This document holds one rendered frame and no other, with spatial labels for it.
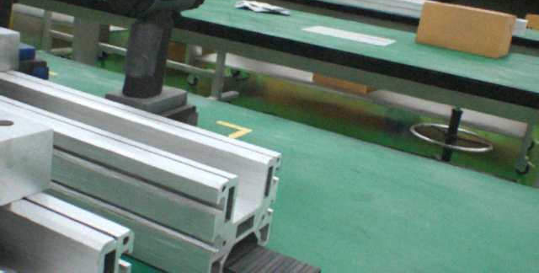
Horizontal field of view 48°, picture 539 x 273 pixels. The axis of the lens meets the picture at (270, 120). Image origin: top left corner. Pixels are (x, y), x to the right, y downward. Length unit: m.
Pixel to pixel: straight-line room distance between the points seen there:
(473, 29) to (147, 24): 1.73
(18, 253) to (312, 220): 0.31
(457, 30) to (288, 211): 1.75
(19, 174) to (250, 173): 0.19
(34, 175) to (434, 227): 0.41
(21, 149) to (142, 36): 0.33
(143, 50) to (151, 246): 0.27
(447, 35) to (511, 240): 1.68
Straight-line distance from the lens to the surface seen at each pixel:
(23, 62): 0.90
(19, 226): 0.37
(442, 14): 2.30
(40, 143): 0.38
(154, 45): 0.68
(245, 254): 0.49
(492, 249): 0.63
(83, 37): 3.29
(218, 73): 3.62
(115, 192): 0.48
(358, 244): 0.57
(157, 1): 0.65
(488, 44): 2.27
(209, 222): 0.43
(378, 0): 3.75
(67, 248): 0.35
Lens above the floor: 1.03
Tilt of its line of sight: 16 degrees down
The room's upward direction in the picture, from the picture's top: 9 degrees clockwise
